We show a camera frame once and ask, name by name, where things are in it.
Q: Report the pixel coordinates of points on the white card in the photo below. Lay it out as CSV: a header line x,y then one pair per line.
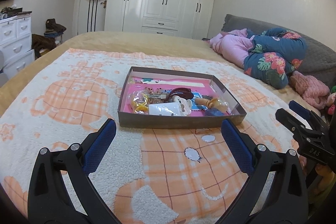
x,y
170,109

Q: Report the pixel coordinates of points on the floral blue pink quilt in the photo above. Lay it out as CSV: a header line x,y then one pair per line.
x,y
269,57

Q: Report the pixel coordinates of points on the right hand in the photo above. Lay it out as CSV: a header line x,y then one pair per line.
x,y
307,165

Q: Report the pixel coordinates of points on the brown shallow cardboard box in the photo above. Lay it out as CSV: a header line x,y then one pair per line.
x,y
181,122

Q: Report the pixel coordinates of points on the dark red banana hair clip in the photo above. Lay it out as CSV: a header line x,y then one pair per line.
x,y
184,93

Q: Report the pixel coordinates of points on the pink knitted blanket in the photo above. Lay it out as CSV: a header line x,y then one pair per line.
x,y
312,90

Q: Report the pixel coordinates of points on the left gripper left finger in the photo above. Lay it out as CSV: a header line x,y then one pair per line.
x,y
48,199

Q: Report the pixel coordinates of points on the white door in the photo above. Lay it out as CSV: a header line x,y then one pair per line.
x,y
88,16

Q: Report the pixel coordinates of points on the pile of dark clothes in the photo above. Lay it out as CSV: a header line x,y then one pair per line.
x,y
47,41

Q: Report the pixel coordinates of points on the white drawer cabinet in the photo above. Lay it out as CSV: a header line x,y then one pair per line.
x,y
16,44

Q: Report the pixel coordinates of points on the yellow hoop earrings bag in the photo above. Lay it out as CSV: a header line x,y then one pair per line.
x,y
139,102

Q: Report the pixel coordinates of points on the pink dotted bow hair clip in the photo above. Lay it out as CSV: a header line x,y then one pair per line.
x,y
156,95

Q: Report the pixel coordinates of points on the pearl hair accessory bag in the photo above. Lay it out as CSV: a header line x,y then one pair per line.
x,y
219,104

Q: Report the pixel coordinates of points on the beige bed cover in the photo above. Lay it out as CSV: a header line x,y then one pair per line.
x,y
124,42

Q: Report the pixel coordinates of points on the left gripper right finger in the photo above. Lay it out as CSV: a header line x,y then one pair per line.
x,y
275,190

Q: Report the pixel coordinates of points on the cream claw hair clip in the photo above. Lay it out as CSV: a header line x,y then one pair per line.
x,y
186,105

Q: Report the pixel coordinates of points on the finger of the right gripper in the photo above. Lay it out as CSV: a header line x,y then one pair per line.
x,y
299,108
290,122

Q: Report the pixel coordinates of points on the orange spiral hair clip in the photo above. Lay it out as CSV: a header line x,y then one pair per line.
x,y
208,103

